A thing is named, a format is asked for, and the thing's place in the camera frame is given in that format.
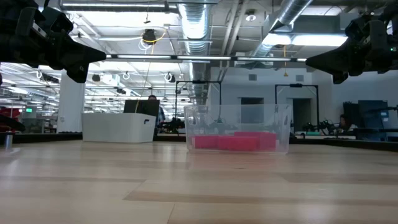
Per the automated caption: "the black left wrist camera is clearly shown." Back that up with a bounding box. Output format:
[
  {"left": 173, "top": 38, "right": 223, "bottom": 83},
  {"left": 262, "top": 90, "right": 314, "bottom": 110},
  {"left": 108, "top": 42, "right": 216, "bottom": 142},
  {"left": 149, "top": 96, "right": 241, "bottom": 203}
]
[{"left": 14, "top": 6, "right": 75, "bottom": 37}]

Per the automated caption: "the black metal frame stand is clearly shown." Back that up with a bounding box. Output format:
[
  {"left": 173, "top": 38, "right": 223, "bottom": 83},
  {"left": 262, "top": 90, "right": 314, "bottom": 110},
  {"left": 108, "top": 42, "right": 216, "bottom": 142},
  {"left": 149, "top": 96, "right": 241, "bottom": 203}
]
[{"left": 275, "top": 83, "right": 320, "bottom": 125}]

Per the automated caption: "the black reel with yellow cord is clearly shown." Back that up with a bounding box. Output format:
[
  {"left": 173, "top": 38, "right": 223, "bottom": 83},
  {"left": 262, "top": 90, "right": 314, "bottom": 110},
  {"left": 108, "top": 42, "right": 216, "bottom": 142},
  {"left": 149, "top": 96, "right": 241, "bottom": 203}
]
[{"left": 141, "top": 28, "right": 158, "bottom": 45}]

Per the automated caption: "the yellow hanging cord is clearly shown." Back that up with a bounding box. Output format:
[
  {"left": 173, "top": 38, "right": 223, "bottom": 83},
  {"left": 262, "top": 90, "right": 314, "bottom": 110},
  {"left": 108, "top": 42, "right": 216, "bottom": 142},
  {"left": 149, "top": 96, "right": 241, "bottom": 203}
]
[{"left": 282, "top": 45, "right": 289, "bottom": 78}]

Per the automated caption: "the person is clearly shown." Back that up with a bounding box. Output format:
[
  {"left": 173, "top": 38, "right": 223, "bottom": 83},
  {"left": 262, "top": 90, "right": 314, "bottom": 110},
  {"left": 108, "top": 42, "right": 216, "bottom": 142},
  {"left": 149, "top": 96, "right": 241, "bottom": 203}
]
[
  {"left": 337, "top": 113, "right": 358, "bottom": 132},
  {"left": 146, "top": 94, "right": 167, "bottom": 125}
]

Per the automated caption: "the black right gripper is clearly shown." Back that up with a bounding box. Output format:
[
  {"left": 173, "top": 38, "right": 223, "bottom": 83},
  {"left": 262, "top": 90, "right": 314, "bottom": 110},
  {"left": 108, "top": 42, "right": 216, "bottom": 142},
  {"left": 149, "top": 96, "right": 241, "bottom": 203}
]
[{"left": 305, "top": 9, "right": 398, "bottom": 85}]

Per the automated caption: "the clear plastic bin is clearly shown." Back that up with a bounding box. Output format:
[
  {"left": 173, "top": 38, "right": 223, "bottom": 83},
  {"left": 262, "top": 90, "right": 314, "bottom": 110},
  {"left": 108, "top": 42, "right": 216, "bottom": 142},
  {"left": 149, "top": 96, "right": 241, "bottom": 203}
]
[{"left": 183, "top": 103, "right": 293, "bottom": 155}]

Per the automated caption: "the dark equipment rack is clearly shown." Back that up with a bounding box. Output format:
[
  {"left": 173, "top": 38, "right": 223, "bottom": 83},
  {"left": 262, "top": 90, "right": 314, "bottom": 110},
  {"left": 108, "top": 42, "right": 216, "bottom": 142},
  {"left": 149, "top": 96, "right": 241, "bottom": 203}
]
[{"left": 343, "top": 100, "right": 398, "bottom": 139}]

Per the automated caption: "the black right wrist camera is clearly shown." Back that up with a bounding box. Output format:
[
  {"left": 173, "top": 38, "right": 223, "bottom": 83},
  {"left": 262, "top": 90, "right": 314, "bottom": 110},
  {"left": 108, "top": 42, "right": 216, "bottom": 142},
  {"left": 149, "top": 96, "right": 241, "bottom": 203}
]
[{"left": 344, "top": 12, "right": 389, "bottom": 48}]

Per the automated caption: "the black monitor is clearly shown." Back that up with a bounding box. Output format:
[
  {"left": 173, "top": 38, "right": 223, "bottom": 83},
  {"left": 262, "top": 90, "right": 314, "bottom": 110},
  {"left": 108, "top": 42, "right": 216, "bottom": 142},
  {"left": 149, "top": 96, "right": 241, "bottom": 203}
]
[{"left": 123, "top": 99, "right": 160, "bottom": 116}]

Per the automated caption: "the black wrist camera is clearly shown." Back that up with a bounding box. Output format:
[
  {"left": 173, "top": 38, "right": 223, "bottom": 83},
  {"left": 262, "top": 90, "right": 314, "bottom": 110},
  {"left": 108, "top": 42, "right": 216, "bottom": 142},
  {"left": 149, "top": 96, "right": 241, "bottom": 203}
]
[
  {"left": 344, "top": 12, "right": 389, "bottom": 48},
  {"left": 14, "top": 6, "right": 75, "bottom": 37}
]

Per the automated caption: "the black robot station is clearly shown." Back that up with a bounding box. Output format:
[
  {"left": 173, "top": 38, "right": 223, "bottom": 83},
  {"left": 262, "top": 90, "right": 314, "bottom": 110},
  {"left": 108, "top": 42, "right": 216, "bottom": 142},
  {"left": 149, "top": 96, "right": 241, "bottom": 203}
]
[
  {"left": 303, "top": 119, "right": 340, "bottom": 135},
  {"left": 158, "top": 117, "right": 187, "bottom": 134}
]

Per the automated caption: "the silver metal post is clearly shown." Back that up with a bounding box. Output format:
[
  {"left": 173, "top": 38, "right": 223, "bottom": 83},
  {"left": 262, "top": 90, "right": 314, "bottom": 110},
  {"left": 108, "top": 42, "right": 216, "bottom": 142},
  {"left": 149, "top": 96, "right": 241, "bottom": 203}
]
[{"left": 4, "top": 130, "right": 14, "bottom": 151}]

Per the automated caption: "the white plastic bin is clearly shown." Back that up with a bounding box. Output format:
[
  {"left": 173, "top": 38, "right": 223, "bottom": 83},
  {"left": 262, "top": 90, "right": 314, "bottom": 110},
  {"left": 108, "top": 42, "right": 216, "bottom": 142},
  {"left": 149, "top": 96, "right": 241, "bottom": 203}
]
[{"left": 81, "top": 112, "right": 157, "bottom": 144}]

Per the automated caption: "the red storage bin rack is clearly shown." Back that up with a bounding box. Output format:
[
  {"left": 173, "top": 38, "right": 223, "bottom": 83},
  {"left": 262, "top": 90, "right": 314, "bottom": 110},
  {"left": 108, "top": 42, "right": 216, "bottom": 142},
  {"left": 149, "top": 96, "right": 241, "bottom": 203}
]
[{"left": 0, "top": 106, "right": 25, "bottom": 133}]

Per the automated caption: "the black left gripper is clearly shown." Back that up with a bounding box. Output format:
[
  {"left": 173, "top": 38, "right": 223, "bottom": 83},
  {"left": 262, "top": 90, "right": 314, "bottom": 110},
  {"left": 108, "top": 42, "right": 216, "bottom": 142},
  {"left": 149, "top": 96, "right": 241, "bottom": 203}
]
[{"left": 0, "top": 0, "right": 107, "bottom": 84}]

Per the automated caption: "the long linear ceiling light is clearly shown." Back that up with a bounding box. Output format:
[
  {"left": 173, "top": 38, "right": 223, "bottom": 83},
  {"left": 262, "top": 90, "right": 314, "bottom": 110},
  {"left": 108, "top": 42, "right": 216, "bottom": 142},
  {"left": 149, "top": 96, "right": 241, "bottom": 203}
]
[{"left": 105, "top": 52, "right": 308, "bottom": 64}]

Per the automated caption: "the white building column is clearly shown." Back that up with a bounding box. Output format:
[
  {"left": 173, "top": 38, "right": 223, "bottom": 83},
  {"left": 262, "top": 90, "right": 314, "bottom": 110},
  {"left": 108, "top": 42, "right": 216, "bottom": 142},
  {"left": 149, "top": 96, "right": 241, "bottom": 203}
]
[{"left": 57, "top": 70, "right": 86, "bottom": 134}]

